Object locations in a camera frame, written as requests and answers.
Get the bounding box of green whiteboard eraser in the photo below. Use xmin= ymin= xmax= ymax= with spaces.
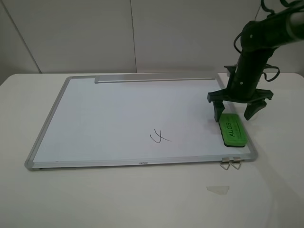
xmin=218 ymin=114 xmax=247 ymax=147

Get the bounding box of metal binder clip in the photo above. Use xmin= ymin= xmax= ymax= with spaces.
xmin=220 ymin=157 xmax=230 ymax=171
xmin=230 ymin=157 xmax=242 ymax=170

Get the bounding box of black cable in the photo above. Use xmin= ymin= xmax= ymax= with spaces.
xmin=233 ymin=0 xmax=304 ymax=82

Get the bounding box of clear tape piece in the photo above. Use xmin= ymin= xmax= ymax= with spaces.
xmin=206 ymin=186 xmax=230 ymax=195

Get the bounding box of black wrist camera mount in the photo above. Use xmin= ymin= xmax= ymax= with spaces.
xmin=224 ymin=65 xmax=237 ymax=77

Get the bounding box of left metal binder clip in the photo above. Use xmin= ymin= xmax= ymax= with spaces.
xmin=220 ymin=157 xmax=230 ymax=171

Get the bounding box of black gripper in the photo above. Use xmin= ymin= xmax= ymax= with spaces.
xmin=207 ymin=49 xmax=274 ymax=123

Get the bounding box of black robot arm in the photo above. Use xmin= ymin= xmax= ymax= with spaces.
xmin=207 ymin=0 xmax=304 ymax=122

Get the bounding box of right metal binder clip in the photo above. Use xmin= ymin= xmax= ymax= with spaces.
xmin=230 ymin=157 xmax=242 ymax=170

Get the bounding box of silver-framed whiteboard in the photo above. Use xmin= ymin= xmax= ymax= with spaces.
xmin=25 ymin=72 xmax=258 ymax=171

